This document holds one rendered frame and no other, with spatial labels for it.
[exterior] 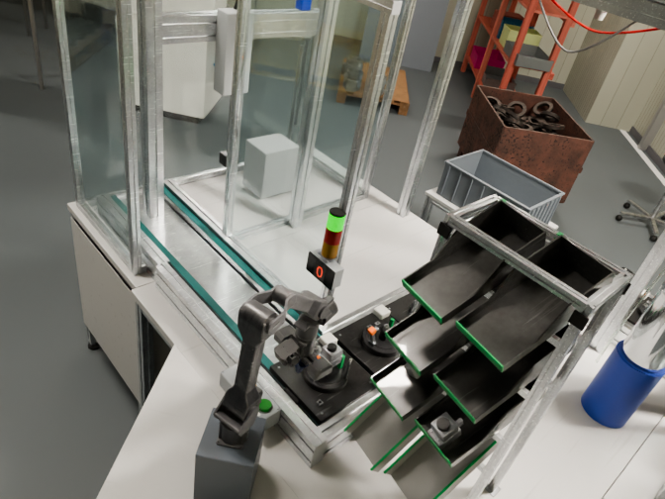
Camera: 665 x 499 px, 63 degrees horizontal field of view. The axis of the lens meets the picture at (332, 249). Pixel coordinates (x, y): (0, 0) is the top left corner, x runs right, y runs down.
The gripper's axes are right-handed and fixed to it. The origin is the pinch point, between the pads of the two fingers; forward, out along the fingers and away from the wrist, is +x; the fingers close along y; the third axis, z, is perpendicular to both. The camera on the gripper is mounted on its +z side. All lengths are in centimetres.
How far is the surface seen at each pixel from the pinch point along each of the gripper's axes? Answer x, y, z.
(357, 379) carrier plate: 12.4, 7.1, -19.4
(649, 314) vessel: -21, 56, -87
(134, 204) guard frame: -8, -82, 8
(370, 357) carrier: 12.4, 3.0, -29.2
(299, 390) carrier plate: 12.5, 0.2, -1.9
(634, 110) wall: 78, -140, -692
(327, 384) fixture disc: 10.6, 4.1, -8.9
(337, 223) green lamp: -29.8, -16.8, -22.5
